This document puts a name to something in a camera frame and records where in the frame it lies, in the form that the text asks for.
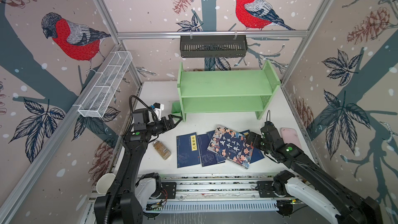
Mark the white cup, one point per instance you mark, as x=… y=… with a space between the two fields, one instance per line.
x=104 y=183

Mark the green plastic hanging bin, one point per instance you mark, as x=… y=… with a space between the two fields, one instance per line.
x=176 y=109

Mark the pink phone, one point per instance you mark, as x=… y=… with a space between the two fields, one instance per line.
x=290 y=136

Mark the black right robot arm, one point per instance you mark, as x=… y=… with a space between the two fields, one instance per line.
x=306 y=181

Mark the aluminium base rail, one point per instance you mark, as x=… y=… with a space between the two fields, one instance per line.
x=208 y=193

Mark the blue book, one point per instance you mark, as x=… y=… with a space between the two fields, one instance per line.
x=187 y=150
x=256 y=154
x=207 y=158
x=212 y=137

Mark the white wire mesh basket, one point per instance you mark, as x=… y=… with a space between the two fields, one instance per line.
x=101 y=94

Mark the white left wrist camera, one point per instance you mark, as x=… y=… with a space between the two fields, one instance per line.
x=158 y=108

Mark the black hanging basket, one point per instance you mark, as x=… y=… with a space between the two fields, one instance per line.
x=213 y=46

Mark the spice jar brown contents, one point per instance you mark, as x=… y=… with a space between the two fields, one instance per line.
x=162 y=150

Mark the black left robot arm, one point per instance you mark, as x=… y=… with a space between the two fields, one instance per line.
x=126 y=199

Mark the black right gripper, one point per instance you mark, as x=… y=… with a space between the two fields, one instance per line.
x=254 y=142

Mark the green wooden shelf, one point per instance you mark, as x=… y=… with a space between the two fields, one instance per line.
x=227 y=91

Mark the colourful illustrated large book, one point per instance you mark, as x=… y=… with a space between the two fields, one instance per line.
x=232 y=146

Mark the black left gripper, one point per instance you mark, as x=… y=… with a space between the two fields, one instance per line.
x=170 y=125

